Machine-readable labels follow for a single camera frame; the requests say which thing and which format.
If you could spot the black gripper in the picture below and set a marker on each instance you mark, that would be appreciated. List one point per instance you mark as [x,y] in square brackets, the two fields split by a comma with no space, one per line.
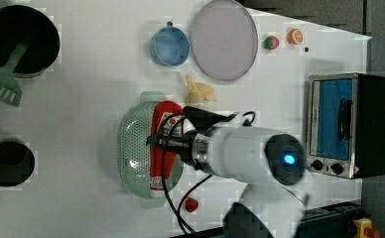
[194,122]

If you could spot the red plush ketchup bottle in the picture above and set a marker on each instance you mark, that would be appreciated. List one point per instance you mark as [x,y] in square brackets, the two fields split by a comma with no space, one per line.
[162,162]

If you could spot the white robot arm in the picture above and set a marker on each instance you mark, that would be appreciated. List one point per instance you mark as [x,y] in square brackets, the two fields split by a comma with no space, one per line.
[271,163]

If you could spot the green strainer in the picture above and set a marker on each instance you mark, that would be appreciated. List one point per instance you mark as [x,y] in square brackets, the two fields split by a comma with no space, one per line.
[134,154]

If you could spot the yellow plush banana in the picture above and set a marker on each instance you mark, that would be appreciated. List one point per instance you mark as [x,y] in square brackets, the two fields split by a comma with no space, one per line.
[199,93]

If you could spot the blue cup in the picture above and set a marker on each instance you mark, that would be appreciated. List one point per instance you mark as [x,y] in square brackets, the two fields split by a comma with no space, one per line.
[170,47]

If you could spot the lavender round plate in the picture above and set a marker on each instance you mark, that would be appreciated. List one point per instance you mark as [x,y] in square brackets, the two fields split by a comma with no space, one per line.
[224,39]

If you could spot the small red plush fruit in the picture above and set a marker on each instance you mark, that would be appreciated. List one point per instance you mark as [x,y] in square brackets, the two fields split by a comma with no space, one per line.
[191,205]

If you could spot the red green plush strawberry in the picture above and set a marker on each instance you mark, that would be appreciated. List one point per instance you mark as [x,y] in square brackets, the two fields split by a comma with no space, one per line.
[271,43]

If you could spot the orange plush fruit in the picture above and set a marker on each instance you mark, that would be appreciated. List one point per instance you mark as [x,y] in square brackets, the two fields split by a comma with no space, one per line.
[295,37]

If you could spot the silver toaster oven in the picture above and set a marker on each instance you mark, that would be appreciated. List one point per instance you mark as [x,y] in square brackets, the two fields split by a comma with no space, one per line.
[346,125]

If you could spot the small black pot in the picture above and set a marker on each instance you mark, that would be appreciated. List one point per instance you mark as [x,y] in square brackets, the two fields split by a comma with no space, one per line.
[17,163]

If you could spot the green slotted spatula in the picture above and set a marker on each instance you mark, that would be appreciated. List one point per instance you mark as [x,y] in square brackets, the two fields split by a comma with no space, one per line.
[10,90]

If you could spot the yellow red emergency button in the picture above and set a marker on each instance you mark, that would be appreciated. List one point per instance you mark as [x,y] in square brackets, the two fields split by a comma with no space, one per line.
[364,229]

